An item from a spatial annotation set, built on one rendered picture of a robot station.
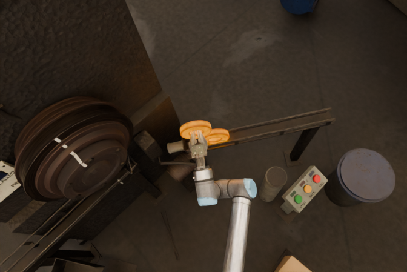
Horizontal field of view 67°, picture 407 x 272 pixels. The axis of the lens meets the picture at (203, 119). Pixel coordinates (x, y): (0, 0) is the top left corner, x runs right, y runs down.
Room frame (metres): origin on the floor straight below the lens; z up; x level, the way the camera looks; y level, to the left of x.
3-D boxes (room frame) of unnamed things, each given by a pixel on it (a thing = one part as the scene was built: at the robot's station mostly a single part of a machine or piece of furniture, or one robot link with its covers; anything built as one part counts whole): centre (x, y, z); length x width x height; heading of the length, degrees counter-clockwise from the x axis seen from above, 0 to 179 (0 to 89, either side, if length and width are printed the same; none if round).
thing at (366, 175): (0.28, -0.86, 0.22); 0.32 x 0.32 x 0.43
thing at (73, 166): (0.40, 0.46, 1.11); 0.28 x 0.06 x 0.28; 123
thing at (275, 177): (0.35, -0.34, 0.26); 0.12 x 0.12 x 0.52
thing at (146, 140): (0.62, 0.32, 0.68); 0.11 x 0.08 x 0.24; 33
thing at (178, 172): (0.55, 0.16, 0.27); 0.22 x 0.13 x 0.53; 123
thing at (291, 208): (0.24, -0.46, 0.31); 0.24 x 0.16 x 0.62; 123
